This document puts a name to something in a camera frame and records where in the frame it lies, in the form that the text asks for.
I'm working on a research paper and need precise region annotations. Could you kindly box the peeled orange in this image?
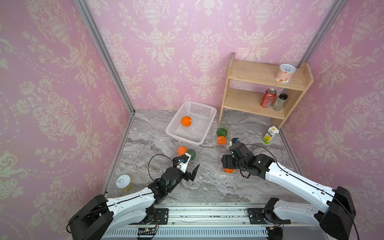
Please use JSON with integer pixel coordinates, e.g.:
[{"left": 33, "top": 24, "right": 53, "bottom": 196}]
[
  {"left": 181, "top": 116, "right": 192, "bottom": 127},
  {"left": 224, "top": 169, "right": 235, "bottom": 174}
]

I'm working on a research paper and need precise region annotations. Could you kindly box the clear clamshell container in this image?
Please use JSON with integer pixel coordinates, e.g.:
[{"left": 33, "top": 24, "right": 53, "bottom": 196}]
[
  {"left": 171, "top": 143, "right": 202, "bottom": 164},
  {"left": 212, "top": 125, "right": 231, "bottom": 147},
  {"left": 217, "top": 147, "right": 240, "bottom": 176}
]

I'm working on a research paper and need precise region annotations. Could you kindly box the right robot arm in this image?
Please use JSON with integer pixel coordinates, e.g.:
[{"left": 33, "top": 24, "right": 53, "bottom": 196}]
[{"left": 221, "top": 138, "right": 357, "bottom": 240}]

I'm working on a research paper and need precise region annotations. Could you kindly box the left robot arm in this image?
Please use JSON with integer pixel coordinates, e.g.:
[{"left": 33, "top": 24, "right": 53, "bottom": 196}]
[{"left": 66, "top": 154, "right": 199, "bottom": 240}]

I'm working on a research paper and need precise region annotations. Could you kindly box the left container green fruit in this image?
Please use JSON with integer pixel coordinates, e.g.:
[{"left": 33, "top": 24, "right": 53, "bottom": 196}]
[{"left": 187, "top": 149, "right": 197, "bottom": 161}]

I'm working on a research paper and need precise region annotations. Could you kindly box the container green fruit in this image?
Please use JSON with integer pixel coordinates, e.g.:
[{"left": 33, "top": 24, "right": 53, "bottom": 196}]
[
  {"left": 187, "top": 149, "right": 197, "bottom": 161},
  {"left": 216, "top": 128, "right": 228, "bottom": 137}
]

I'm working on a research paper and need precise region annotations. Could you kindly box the left container orange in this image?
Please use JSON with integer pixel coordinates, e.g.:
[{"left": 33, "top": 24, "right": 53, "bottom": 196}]
[{"left": 177, "top": 147, "right": 188, "bottom": 156}]

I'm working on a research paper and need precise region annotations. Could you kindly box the container orange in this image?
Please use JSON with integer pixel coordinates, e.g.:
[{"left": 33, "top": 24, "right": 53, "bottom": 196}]
[
  {"left": 217, "top": 136, "right": 227, "bottom": 145},
  {"left": 177, "top": 147, "right": 188, "bottom": 156}
]

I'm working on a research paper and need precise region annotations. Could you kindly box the back container orange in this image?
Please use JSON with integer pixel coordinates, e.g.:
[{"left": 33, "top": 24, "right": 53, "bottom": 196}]
[{"left": 217, "top": 136, "right": 227, "bottom": 145}]

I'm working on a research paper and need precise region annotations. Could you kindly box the back container green fruit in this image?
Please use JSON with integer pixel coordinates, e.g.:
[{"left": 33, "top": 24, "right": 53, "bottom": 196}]
[{"left": 216, "top": 128, "right": 228, "bottom": 137}]

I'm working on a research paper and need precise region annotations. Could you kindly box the green white juice carton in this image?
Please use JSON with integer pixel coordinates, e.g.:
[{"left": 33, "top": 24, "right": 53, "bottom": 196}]
[{"left": 263, "top": 126, "right": 280, "bottom": 145}]

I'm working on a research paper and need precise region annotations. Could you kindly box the wooden shelf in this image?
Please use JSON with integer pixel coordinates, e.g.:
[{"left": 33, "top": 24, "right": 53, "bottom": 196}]
[{"left": 219, "top": 53, "right": 315, "bottom": 129}]

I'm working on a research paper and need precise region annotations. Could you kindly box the white plastic basket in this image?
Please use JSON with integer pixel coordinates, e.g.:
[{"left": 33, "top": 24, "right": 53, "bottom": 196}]
[{"left": 166, "top": 101, "right": 217, "bottom": 145}]

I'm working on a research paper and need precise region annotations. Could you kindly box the yellow white can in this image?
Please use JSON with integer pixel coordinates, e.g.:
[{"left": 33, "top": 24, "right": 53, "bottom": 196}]
[{"left": 116, "top": 175, "right": 133, "bottom": 192}]

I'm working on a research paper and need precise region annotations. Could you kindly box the glass spice jar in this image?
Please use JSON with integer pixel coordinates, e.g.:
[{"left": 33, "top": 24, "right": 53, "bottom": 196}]
[{"left": 273, "top": 94, "right": 288, "bottom": 112}]

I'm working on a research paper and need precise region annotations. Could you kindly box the red soda can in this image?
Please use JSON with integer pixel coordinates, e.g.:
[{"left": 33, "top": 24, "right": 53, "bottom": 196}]
[{"left": 260, "top": 88, "right": 277, "bottom": 108}]

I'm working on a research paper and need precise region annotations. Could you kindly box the white orange cup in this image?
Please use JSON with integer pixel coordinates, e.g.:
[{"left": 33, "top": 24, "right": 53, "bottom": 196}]
[{"left": 275, "top": 64, "right": 297, "bottom": 84}]

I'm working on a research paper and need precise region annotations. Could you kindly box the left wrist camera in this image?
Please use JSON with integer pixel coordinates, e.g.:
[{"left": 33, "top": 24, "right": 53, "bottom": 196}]
[{"left": 177, "top": 153, "right": 191, "bottom": 174}]

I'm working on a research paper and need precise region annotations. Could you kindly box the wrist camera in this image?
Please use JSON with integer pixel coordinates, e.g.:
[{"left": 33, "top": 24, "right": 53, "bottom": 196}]
[
  {"left": 177, "top": 153, "right": 191, "bottom": 174},
  {"left": 230, "top": 138, "right": 239, "bottom": 146}
]

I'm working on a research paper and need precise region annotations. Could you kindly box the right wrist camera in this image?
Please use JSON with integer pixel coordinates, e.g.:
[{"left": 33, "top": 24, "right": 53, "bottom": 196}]
[{"left": 230, "top": 138, "right": 239, "bottom": 146}]

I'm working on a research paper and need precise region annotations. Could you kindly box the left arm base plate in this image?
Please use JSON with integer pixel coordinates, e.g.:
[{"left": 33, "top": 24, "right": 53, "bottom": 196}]
[{"left": 140, "top": 207, "right": 169, "bottom": 225}]

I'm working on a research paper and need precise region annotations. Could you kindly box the aluminium frame rail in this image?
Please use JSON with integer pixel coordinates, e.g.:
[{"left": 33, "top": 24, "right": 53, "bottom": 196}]
[{"left": 100, "top": 204, "right": 330, "bottom": 240}]

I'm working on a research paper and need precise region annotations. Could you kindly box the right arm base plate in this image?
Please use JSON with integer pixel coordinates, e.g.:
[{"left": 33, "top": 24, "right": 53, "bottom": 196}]
[{"left": 246, "top": 208, "right": 291, "bottom": 227}]

